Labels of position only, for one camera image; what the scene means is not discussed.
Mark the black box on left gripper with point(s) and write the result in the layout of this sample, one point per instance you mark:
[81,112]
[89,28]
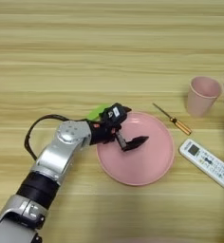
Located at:
[114,112]

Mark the white remote control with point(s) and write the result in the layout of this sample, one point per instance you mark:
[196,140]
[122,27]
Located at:
[209,161]

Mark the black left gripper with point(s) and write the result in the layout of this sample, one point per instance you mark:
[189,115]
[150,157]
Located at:
[101,133]

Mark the pink round plate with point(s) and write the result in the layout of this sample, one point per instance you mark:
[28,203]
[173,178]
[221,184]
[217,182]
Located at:
[148,164]

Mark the pink plastic cup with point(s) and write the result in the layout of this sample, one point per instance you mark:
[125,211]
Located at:
[202,95]

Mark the green rectangular block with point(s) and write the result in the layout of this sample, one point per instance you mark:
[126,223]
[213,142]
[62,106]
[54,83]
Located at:
[96,112]

